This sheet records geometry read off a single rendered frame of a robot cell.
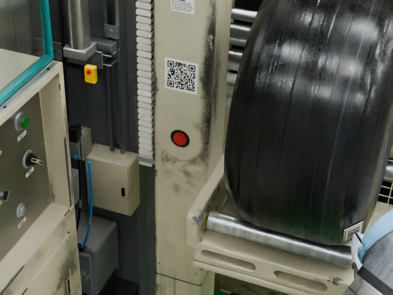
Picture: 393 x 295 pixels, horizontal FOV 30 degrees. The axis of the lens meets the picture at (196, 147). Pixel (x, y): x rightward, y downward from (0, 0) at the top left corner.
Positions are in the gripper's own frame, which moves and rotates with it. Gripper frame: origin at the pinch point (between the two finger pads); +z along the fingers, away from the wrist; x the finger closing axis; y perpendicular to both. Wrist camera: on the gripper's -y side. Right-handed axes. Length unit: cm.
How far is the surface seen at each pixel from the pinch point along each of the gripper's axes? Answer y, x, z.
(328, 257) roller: 15.5, -4.5, -0.7
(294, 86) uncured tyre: -18.6, -1.6, 28.1
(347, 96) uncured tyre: -20.3, 5.4, 22.2
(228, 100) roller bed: 51, -5, 49
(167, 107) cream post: 10.6, -22.3, 42.8
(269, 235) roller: 17.4, -13.7, 9.1
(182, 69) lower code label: 2.2, -16.3, 46.6
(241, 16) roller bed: 33, 6, 63
